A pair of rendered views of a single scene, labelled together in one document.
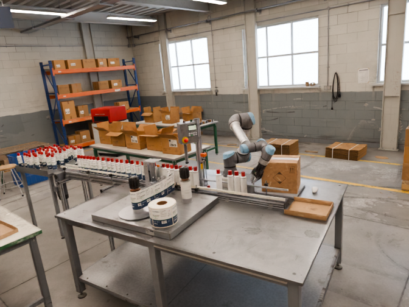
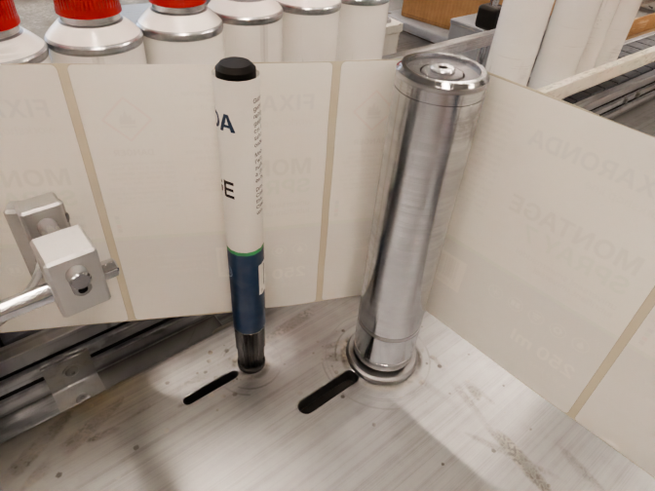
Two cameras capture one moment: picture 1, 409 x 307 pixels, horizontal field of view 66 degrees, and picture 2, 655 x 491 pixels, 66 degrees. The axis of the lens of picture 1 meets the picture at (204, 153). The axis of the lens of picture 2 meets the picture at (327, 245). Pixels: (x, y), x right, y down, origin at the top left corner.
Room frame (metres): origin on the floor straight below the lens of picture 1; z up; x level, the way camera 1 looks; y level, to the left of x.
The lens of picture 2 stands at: (2.64, 0.51, 1.14)
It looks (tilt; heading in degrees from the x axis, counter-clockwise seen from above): 40 degrees down; 285
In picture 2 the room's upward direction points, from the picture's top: 5 degrees clockwise
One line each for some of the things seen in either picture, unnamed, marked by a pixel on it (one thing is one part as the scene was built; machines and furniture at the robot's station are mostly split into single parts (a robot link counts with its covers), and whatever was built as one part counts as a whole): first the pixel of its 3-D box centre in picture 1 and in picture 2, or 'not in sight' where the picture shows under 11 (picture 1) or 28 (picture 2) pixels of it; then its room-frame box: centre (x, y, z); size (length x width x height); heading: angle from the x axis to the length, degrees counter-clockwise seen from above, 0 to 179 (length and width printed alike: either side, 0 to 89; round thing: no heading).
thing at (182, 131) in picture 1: (187, 132); not in sight; (2.87, 0.13, 1.38); 0.17 x 0.10 x 0.19; 112
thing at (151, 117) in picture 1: (152, 114); not in sight; (7.93, 1.20, 0.97); 0.51 x 0.36 x 0.37; 142
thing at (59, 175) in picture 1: (60, 186); not in sight; (3.69, 1.79, 0.71); 0.15 x 0.12 x 0.34; 147
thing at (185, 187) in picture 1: (185, 184); not in sight; (2.46, 0.18, 1.03); 0.09 x 0.09 x 0.30
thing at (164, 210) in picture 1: (163, 212); not in sight; (2.12, 0.33, 0.95); 0.20 x 0.20 x 0.14
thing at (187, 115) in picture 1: (190, 115); not in sight; (7.16, 0.23, 0.97); 0.43 x 0.42 x 0.37; 135
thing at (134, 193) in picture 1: (136, 194); not in sight; (2.33, 0.56, 1.04); 0.09 x 0.09 x 0.29
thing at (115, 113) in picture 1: (111, 130); not in sight; (8.14, 2.34, 0.61); 0.70 x 0.60 x 1.22; 60
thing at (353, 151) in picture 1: (346, 150); not in sight; (6.15, -2.84, 0.11); 0.65 x 0.54 x 0.22; 45
